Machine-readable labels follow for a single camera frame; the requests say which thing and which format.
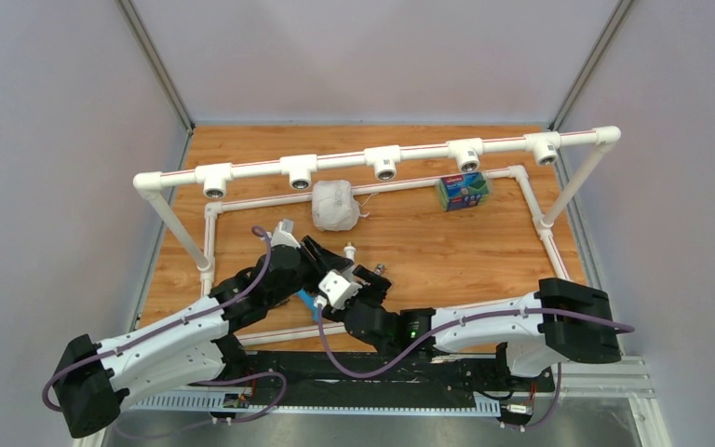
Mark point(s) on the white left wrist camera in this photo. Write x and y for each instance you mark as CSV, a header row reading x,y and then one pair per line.
x,y
283,235

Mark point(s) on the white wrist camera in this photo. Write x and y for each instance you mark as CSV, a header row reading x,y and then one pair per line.
x,y
335,290
283,235

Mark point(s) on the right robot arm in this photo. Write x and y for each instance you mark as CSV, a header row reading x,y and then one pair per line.
x,y
561,320

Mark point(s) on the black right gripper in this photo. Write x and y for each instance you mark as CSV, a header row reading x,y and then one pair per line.
x,y
377,290

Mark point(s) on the white plastic faucet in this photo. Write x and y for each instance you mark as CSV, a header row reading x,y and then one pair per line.
x,y
350,251

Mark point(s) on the white PVC pipe frame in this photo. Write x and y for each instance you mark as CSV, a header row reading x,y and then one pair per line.
x,y
497,250

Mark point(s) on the green sponge pack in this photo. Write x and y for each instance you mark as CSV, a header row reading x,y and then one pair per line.
x,y
462,191

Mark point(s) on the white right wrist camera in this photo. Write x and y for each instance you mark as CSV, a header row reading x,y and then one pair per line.
x,y
335,290

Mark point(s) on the white drawstring bag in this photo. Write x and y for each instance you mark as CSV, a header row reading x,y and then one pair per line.
x,y
334,207

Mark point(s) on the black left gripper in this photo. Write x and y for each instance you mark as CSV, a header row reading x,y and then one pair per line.
x,y
324,261

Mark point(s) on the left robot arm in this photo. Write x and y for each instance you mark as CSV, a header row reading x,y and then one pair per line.
x,y
94,382

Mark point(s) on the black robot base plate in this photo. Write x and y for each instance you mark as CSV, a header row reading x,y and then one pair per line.
x,y
312,379

